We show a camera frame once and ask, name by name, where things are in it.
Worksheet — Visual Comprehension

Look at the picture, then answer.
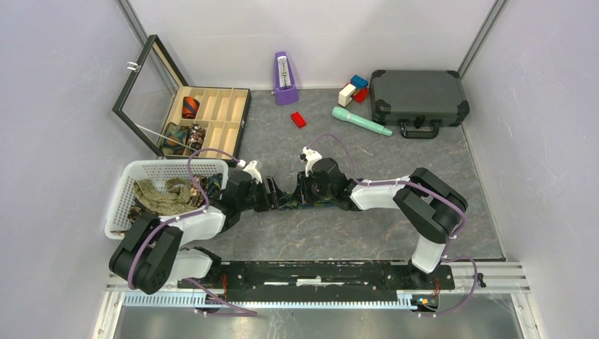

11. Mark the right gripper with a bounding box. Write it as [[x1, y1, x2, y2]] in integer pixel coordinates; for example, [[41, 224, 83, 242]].
[[292, 169, 335, 204]]

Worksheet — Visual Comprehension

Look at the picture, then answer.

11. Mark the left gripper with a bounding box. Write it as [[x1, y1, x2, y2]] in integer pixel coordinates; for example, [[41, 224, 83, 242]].
[[237, 175, 290, 212]]

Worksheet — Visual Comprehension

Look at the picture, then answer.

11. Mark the navy yellow floral tie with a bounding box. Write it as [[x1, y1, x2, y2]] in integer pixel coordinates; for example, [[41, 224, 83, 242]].
[[269, 195, 352, 210]]

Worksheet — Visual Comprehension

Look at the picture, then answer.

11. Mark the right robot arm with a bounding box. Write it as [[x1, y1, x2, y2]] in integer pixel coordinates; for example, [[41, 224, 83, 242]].
[[296, 157, 468, 288]]

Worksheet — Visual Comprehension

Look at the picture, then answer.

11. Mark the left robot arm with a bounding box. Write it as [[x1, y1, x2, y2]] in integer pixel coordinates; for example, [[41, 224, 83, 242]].
[[108, 171, 285, 295]]

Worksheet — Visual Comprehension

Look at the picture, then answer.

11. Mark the blue striped tie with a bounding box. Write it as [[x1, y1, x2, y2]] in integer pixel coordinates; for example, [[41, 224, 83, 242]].
[[206, 173, 223, 198]]

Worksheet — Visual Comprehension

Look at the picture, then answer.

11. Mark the red toy brick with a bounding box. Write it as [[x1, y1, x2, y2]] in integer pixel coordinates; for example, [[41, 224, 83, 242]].
[[290, 112, 307, 129]]

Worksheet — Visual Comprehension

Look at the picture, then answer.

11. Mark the mint green flashlight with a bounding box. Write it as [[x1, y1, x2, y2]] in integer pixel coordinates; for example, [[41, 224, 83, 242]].
[[331, 107, 393, 136]]

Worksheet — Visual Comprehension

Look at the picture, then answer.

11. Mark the brown floral tie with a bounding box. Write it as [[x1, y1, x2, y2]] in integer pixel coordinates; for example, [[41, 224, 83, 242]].
[[126, 174, 211, 221]]

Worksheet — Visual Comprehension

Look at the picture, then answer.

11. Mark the white toy block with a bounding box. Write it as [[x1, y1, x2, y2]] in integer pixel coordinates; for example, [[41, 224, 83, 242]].
[[338, 83, 357, 107]]

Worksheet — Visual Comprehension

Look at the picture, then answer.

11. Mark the dark floral rolled tie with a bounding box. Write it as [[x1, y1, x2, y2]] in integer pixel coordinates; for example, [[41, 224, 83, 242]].
[[186, 124, 206, 153]]

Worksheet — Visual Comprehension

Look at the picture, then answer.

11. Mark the red toy block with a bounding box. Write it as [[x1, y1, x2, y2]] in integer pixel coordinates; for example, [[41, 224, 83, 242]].
[[352, 88, 369, 103]]

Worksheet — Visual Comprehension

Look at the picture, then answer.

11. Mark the olive green tie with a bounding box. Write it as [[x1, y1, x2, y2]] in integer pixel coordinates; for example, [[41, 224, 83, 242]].
[[132, 177, 204, 217]]

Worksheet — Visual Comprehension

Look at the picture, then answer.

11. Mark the purple metronome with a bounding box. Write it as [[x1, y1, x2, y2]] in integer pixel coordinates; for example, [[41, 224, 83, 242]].
[[273, 52, 299, 106]]

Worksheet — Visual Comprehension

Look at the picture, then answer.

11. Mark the blue toy brick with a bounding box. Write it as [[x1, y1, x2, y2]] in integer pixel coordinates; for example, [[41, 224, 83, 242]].
[[350, 75, 369, 89]]

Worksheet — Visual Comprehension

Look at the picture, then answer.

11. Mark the teal patterned rolled tie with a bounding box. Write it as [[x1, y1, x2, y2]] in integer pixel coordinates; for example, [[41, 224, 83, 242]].
[[161, 122, 189, 155]]

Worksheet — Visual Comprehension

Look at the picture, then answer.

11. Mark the orange navy rolled tie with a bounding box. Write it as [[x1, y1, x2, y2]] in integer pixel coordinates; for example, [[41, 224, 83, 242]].
[[182, 96, 201, 119]]

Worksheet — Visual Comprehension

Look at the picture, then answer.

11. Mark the white plastic basket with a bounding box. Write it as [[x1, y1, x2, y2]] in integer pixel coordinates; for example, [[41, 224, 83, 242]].
[[105, 159, 228, 240]]

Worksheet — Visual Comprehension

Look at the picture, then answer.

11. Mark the wooden tie organizer box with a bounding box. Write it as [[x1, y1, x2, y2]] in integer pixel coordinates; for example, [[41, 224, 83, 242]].
[[112, 35, 251, 164]]

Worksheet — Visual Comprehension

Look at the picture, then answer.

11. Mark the dark grey carrying case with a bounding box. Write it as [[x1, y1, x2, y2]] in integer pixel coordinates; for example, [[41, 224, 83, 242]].
[[369, 69, 470, 139]]

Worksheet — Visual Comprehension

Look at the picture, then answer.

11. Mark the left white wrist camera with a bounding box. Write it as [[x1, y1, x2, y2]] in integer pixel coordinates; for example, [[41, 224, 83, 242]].
[[237, 160, 263, 184]]

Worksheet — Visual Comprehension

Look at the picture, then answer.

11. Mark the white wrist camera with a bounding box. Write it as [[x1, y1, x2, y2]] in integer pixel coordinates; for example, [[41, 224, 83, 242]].
[[299, 147, 323, 177], [237, 160, 263, 184]]

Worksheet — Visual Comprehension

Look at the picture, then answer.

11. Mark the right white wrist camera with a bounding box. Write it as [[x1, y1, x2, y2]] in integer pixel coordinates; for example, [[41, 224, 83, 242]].
[[299, 147, 323, 177]]

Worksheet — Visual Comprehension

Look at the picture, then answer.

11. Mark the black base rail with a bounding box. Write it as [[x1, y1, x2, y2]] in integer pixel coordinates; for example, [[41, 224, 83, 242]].
[[199, 260, 455, 302]]

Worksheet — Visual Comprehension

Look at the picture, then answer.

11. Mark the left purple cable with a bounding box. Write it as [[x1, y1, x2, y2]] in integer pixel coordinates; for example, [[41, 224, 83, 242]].
[[127, 148, 259, 318]]

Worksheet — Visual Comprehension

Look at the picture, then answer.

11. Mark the purple cable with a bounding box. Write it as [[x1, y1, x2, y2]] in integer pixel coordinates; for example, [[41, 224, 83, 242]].
[[127, 148, 259, 318], [306, 133, 479, 319]]

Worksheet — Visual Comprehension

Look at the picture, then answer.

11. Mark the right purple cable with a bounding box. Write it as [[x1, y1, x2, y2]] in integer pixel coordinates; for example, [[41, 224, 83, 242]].
[[306, 133, 479, 319]]

